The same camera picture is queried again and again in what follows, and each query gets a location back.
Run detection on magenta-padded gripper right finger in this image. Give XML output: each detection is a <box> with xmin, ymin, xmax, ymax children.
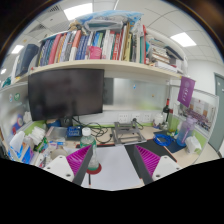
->
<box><xmin>133</xmin><ymin>144</ymin><xmax>183</xmax><ymax>186</ymax></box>

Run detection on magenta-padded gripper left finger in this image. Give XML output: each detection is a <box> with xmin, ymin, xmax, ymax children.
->
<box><xmin>44</xmin><ymin>143</ymin><xmax>94</xmax><ymax>187</ymax></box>

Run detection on black desk mat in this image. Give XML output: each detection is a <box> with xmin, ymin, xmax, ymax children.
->
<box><xmin>74</xmin><ymin>131</ymin><xmax>179</xmax><ymax>183</ymax></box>

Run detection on clear plastic box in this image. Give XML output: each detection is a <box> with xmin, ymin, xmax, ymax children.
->
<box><xmin>46</xmin><ymin>125</ymin><xmax>68</xmax><ymax>141</ymax></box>

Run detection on white tissue pack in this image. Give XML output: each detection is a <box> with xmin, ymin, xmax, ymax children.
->
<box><xmin>184</xmin><ymin>134</ymin><xmax>203</xmax><ymax>155</ymax></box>

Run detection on small blue box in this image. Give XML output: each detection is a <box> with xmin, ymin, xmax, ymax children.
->
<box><xmin>66</xmin><ymin>125</ymin><xmax>83</xmax><ymax>139</ymax></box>

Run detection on flat round red coaster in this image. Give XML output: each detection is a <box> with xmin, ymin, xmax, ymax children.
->
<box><xmin>85</xmin><ymin>163</ymin><xmax>103</xmax><ymax>175</ymax></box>

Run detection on stack of white tissues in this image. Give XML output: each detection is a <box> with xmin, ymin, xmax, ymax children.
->
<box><xmin>28</xmin><ymin>125</ymin><xmax>47</xmax><ymax>144</ymax></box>

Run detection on blue tissue box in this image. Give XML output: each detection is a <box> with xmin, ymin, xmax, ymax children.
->
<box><xmin>9</xmin><ymin>130</ymin><xmax>34</xmax><ymax>164</ymax></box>

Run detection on white jar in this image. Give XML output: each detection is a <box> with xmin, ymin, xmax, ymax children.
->
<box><xmin>153</xmin><ymin>113</ymin><xmax>165</xmax><ymax>128</ymax></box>

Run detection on grey metal laptop stand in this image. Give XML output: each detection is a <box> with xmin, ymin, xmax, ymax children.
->
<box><xmin>111</xmin><ymin>120</ymin><xmax>148</xmax><ymax>146</ymax></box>

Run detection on dark wine bottle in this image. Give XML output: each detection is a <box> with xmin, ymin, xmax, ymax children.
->
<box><xmin>162</xmin><ymin>98</ymin><xmax>171</xmax><ymax>124</ymax></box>

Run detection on group photo poster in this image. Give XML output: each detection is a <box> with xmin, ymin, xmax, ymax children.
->
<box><xmin>178</xmin><ymin>96</ymin><xmax>218</xmax><ymax>133</ymax></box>

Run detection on black computer monitor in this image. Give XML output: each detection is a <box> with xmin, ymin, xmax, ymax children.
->
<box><xmin>27</xmin><ymin>68</ymin><xmax>105</xmax><ymax>122</ymax></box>

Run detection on grey door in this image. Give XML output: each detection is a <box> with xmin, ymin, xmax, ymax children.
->
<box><xmin>208</xmin><ymin>72</ymin><xmax>224</xmax><ymax>154</ymax></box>

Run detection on purple hanging pennant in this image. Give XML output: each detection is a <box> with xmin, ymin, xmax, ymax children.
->
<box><xmin>176</xmin><ymin>75</ymin><xmax>197</xmax><ymax>108</ymax></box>

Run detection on ceiling lights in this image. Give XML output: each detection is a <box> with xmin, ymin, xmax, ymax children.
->
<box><xmin>0</xmin><ymin>2</ymin><xmax>198</xmax><ymax>76</ymax></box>

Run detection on black cables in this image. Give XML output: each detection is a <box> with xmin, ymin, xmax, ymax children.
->
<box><xmin>71</xmin><ymin>116</ymin><xmax>114</xmax><ymax>144</ymax></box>

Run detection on white wall socket row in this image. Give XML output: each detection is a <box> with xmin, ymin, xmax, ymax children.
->
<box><xmin>117</xmin><ymin>112</ymin><xmax>153</xmax><ymax>124</ymax></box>

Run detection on wall shelf with books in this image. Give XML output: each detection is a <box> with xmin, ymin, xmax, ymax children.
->
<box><xmin>13</xmin><ymin>9</ymin><xmax>188</xmax><ymax>84</ymax></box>

